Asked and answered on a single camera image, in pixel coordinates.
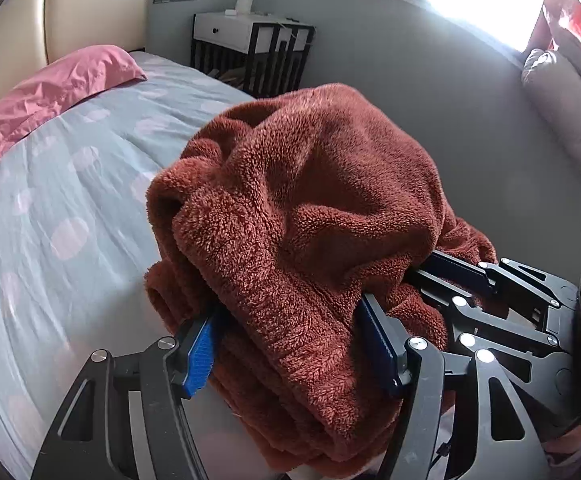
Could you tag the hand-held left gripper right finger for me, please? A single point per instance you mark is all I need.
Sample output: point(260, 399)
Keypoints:
point(378, 345)

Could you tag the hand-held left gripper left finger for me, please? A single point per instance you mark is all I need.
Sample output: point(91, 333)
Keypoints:
point(200, 355)

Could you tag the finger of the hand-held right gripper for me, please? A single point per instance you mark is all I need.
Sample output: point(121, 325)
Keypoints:
point(463, 266)
point(500, 330)

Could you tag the pink pillow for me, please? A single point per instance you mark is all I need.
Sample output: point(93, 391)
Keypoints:
point(60, 90)

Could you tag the bed with dotted sheet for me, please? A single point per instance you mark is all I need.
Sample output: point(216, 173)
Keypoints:
point(70, 185)

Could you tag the small white box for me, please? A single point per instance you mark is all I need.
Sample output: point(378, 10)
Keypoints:
point(244, 4)

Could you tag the grey padded jacket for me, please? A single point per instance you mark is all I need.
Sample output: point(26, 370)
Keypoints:
point(565, 95)

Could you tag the white nightstand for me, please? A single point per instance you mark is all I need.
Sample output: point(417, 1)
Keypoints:
point(225, 32)

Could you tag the orange fleece garment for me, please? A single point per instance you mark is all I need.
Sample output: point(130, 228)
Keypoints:
point(310, 200)

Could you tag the cream padded headboard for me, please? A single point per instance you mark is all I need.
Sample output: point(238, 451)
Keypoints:
point(85, 10)

